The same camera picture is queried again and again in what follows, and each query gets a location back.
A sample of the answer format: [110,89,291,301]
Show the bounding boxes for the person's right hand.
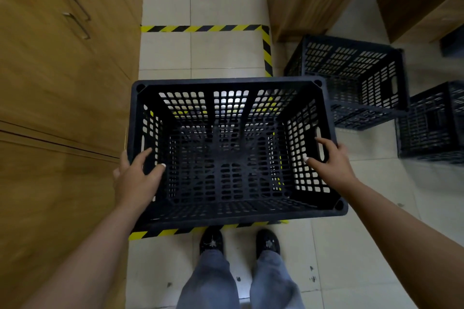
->
[304,137,360,196]

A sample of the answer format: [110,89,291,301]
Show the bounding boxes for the person's left hand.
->
[112,147,167,212]

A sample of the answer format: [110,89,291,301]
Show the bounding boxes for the black perforated plastic crate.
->
[128,76,349,239]
[395,81,464,167]
[283,34,410,131]

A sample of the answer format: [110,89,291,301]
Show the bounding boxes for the person's left forearm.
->
[20,201,150,309]

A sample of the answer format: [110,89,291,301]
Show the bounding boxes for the person's right forearm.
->
[339,179,464,309]

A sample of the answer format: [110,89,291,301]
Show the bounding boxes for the yellow black hazard floor tape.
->
[140,24,273,78]
[128,220,289,241]

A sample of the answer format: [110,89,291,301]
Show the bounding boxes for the person's left black shoe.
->
[199,226,225,257]

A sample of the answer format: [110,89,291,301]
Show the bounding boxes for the person's black shoe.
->
[199,226,225,257]
[255,229,281,259]

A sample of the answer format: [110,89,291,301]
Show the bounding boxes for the person's right black shoe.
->
[255,229,281,259]

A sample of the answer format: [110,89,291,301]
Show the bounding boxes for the grey blue jeans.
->
[175,249,306,309]

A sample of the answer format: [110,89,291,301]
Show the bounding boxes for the light wooden cabinet with handles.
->
[0,0,146,309]

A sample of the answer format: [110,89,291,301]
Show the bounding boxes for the metal cabinet handle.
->
[62,12,91,40]
[63,0,91,22]

